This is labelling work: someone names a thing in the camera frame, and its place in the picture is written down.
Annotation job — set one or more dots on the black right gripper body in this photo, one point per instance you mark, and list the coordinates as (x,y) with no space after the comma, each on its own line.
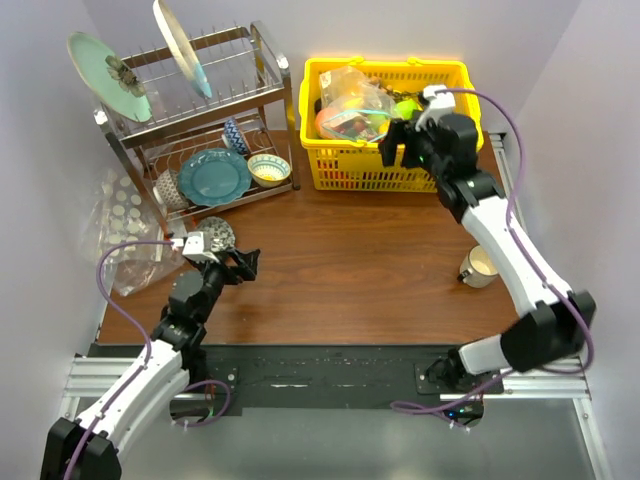
(419,149)

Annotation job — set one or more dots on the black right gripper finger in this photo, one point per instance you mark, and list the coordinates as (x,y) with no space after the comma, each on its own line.
(387,147)
(400,126)

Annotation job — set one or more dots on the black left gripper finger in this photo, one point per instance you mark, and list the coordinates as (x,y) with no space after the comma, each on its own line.
(244,258)
(245,273)

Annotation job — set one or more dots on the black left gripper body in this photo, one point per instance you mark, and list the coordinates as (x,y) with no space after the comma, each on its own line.
(217,274)

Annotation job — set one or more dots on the clear zip bag blue seal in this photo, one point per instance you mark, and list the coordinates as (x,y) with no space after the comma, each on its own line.
(367,107)

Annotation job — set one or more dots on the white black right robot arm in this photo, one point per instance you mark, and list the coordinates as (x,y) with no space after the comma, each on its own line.
(554,320)

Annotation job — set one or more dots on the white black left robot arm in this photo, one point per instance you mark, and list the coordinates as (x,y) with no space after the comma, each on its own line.
(97,442)

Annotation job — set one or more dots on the polka dot plastic bag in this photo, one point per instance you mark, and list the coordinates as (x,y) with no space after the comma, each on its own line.
(119,216)

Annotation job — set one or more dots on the green apple toy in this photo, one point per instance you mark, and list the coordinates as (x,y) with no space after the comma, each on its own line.
(407,108)

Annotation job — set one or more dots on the black white floral bowl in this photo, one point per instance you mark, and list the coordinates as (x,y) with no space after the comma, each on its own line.
(218,232)

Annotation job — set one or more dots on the yellow plastic basket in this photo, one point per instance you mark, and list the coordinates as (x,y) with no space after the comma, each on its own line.
(357,166)

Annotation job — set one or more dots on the red yellow apple toy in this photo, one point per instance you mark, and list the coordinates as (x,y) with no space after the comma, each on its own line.
(328,123)

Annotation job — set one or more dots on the yellow blue patterned bowl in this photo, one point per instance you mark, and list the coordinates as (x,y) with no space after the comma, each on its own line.
(268,170)

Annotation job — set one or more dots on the teal scalloped plate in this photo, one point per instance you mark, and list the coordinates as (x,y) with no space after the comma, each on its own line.
(214,177)

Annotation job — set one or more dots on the grey patterned bowl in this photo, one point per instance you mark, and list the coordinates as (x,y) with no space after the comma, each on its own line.
(167,192)

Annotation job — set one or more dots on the blue zigzag bowl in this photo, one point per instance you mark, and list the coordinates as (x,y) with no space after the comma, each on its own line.
(234,139)

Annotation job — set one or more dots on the cream ceramic mug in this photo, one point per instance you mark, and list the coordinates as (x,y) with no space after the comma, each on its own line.
(477,269)

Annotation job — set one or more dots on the steel two-tier dish rack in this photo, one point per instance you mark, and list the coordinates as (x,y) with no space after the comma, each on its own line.
(252,83)

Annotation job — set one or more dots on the mint green flower plate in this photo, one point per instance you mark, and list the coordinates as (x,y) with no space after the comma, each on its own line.
(109,77)

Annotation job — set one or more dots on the beige blue-edged plate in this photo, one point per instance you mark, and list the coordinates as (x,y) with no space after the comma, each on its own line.
(181,49)

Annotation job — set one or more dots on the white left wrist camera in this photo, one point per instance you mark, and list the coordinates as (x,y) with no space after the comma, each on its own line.
(194,247)

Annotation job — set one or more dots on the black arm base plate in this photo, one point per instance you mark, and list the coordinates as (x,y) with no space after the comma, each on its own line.
(322,376)

